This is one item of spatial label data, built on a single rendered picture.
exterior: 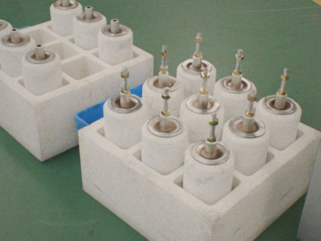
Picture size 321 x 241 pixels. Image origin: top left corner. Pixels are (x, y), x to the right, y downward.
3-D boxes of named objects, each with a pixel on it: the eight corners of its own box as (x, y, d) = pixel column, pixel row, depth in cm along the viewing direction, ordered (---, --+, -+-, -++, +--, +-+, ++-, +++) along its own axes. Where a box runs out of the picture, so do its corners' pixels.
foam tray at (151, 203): (188, 125, 146) (191, 71, 136) (307, 191, 124) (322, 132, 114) (82, 190, 123) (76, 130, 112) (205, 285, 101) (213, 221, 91)
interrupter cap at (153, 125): (188, 136, 100) (188, 133, 100) (151, 141, 98) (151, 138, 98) (177, 115, 106) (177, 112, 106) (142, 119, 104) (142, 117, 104)
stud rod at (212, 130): (214, 146, 95) (217, 113, 91) (211, 148, 94) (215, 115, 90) (209, 144, 95) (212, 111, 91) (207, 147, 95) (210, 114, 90)
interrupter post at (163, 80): (164, 82, 117) (164, 69, 115) (170, 86, 116) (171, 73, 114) (156, 85, 116) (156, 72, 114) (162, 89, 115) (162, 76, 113)
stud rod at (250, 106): (248, 123, 101) (252, 91, 97) (244, 121, 102) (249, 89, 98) (251, 122, 102) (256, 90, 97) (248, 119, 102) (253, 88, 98)
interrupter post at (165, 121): (172, 130, 102) (173, 116, 100) (160, 132, 101) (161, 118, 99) (169, 123, 103) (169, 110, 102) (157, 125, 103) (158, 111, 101)
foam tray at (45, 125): (77, 62, 176) (73, 13, 166) (153, 108, 153) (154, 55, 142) (-28, 101, 154) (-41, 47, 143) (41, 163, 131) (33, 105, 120)
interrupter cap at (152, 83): (165, 74, 120) (165, 71, 120) (186, 87, 115) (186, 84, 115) (140, 83, 116) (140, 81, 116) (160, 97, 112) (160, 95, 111)
